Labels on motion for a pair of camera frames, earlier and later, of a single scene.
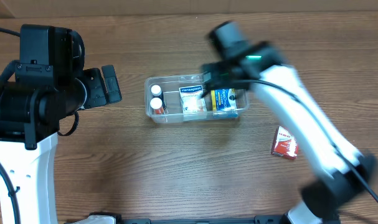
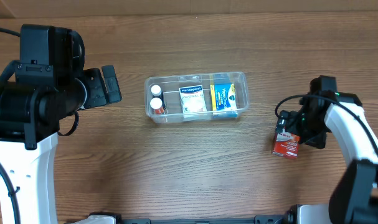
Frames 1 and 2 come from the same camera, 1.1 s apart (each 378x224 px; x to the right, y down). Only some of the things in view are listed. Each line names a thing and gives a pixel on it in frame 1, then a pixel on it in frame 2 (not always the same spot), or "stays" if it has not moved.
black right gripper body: (212, 78) → (311, 134)
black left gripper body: (95, 88) stays
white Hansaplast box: (192, 99) stays
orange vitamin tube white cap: (156, 104) stays
